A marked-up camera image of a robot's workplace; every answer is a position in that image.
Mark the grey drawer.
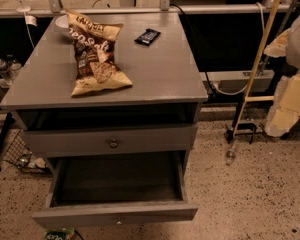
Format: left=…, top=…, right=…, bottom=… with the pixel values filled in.
left=22, top=124, right=197, bottom=157
left=33, top=152, right=198, bottom=229

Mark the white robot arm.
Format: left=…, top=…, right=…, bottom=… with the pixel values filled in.
left=264, top=15, right=300, bottom=137

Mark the grey wooden drawer cabinet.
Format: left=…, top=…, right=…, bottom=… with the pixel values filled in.
left=0, top=12, right=209, bottom=185

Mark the grey top drawer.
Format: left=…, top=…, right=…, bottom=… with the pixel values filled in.
left=22, top=124, right=197, bottom=157

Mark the plastic bottle on floor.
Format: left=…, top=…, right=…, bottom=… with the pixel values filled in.
left=226, top=140, right=237, bottom=165

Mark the brown yellow chip bag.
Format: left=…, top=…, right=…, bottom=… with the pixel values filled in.
left=66, top=10, right=132, bottom=97

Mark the green snack bag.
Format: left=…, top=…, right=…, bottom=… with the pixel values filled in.
left=44, top=229, right=75, bottom=240

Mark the clear plastic water bottle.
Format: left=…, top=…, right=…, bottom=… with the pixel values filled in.
left=0, top=57, right=12, bottom=86

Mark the black metal stand leg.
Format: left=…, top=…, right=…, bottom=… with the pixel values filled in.
left=0, top=112, right=14, bottom=176

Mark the white desk lamp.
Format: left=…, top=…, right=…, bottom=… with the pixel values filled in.
left=15, top=0, right=38, bottom=27

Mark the yellow wooden ladder frame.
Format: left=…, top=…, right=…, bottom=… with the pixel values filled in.
left=231, top=0, right=281, bottom=138

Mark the white cable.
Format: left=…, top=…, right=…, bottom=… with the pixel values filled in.
left=211, top=2, right=267, bottom=97

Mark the black power cable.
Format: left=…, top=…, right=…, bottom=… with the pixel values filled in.
left=169, top=3, right=218, bottom=97

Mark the black wire basket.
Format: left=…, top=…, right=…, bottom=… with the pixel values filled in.
left=2, top=129, right=50, bottom=174

